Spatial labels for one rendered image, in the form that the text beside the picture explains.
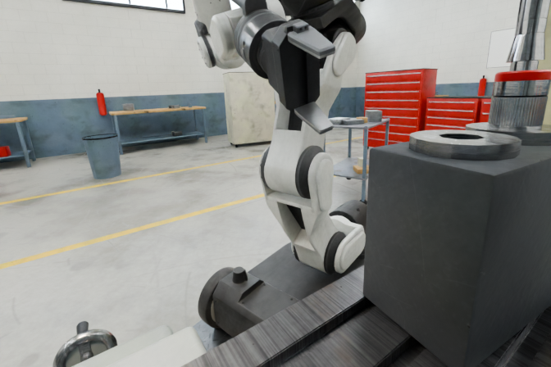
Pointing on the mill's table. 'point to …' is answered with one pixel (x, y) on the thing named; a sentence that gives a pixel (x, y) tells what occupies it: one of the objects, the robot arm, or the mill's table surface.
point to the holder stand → (461, 237)
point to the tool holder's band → (523, 75)
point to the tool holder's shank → (532, 15)
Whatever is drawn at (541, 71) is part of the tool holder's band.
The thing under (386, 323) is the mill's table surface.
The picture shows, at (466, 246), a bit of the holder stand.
